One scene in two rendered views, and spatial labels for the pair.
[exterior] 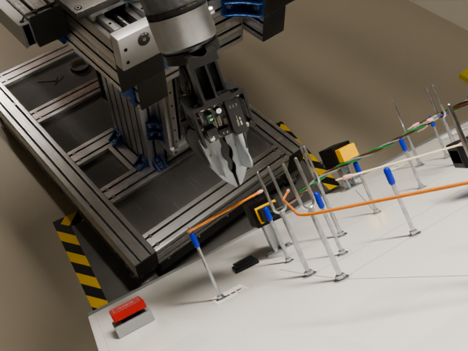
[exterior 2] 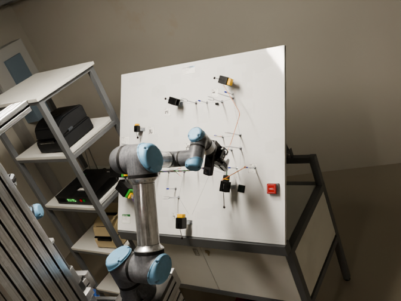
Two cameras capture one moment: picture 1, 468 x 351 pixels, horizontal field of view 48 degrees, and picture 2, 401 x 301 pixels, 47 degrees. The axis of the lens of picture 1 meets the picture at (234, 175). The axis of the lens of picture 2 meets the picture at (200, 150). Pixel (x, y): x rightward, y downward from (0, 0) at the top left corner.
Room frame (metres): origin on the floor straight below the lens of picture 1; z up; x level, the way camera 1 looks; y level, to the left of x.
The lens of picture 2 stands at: (1.23, 1.95, 2.41)
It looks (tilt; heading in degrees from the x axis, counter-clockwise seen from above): 25 degrees down; 251
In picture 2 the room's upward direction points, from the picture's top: 22 degrees counter-clockwise
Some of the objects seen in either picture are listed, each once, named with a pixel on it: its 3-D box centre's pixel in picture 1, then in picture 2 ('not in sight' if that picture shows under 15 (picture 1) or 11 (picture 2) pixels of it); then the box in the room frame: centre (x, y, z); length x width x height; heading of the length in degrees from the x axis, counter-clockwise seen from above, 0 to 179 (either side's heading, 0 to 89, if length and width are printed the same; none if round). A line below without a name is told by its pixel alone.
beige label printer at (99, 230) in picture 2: not in sight; (115, 223); (1.01, -1.01, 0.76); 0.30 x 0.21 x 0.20; 34
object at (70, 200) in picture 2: not in sight; (89, 186); (1.04, -1.05, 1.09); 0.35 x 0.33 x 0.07; 121
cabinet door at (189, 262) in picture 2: not in sight; (173, 261); (0.84, -0.48, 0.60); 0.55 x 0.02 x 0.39; 121
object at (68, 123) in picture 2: not in sight; (61, 128); (1.02, -1.02, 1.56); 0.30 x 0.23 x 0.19; 33
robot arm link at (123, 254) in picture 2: not in sight; (124, 265); (1.16, 0.35, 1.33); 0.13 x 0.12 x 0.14; 125
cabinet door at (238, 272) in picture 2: not in sight; (249, 271); (0.56, 0.00, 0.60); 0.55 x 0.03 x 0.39; 121
